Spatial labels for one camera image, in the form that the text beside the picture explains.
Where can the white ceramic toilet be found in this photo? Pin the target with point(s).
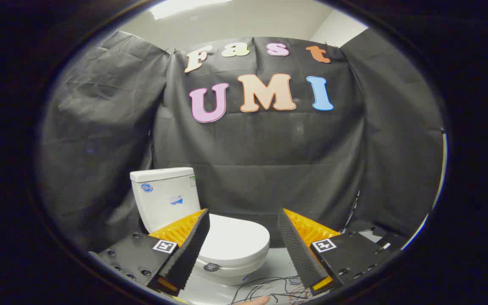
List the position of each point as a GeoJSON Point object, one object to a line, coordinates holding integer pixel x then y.
{"type": "Point", "coordinates": [163, 195]}

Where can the black backdrop cloth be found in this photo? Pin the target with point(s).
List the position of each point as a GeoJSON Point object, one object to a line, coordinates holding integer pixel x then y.
{"type": "Point", "coordinates": [269, 148]}

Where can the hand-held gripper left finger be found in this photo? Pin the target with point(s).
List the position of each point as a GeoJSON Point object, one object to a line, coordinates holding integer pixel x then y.
{"type": "Point", "coordinates": [191, 250]}

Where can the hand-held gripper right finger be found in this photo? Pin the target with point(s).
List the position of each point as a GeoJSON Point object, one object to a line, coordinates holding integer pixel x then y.
{"type": "Point", "coordinates": [297, 250]}

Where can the black box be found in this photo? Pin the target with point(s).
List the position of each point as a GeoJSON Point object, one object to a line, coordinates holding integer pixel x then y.
{"type": "Point", "coordinates": [390, 241]}

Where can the white toilet lid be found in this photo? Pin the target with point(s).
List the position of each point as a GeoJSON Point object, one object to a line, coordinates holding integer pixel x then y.
{"type": "Point", "coordinates": [235, 237]}

